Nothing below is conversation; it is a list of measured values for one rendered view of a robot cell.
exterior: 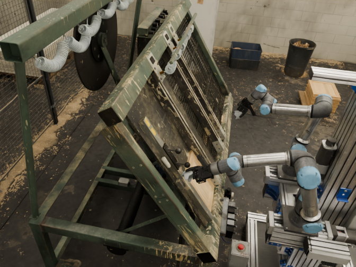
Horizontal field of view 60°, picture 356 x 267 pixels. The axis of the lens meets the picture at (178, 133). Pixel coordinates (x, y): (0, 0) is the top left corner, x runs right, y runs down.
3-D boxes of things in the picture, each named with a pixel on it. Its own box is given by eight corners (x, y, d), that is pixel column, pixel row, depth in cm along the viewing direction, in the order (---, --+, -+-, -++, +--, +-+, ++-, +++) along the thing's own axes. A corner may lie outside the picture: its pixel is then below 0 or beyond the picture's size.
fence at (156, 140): (207, 222, 227) (212, 221, 225) (138, 122, 184) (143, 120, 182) (208, 216, 231) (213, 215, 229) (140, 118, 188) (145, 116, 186)
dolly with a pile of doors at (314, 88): (332, 119, 507) (342, 98, 483) (300, 114, 513) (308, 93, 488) (325, 100, 555) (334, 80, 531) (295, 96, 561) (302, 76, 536)
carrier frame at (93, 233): (201, 312, 260) (214, 258, 209) (49, 276, 276) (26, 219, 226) (221, 148, 432) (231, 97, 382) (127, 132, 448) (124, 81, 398)
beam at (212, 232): (203, 264, 215) (217, 261, 210) (195, 254, 209) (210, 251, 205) (225, 101, 388) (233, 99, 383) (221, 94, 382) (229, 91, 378)
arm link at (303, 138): (287, 153, 253) (318, 98, 218) (290, 142, 264) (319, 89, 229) (301, 159, 250) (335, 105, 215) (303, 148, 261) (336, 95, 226)
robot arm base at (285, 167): (299, 165, 258) (302, 156, 252) (301, 178, 246) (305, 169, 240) (281, 162, 260) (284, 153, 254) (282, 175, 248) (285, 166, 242)
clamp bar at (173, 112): (212, 187, 253) (239, 181, 243) (133, 64, 200) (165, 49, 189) (213, 179, 261) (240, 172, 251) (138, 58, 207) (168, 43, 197)
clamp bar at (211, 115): (219, 141, 301) (241, 134, 291) (157, 32, 248) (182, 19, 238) (219, 135, 309) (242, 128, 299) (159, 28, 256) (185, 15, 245)
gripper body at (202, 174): (191, 179, 178) (210, 174, 173) (190, 166, 183) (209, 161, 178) (197, 184, 183) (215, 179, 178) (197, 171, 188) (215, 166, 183)
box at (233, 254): (244, 272, 211) (249, 257, 201) (227, 268, 213) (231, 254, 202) (245, 256, 221) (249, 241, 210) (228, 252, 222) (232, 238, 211)
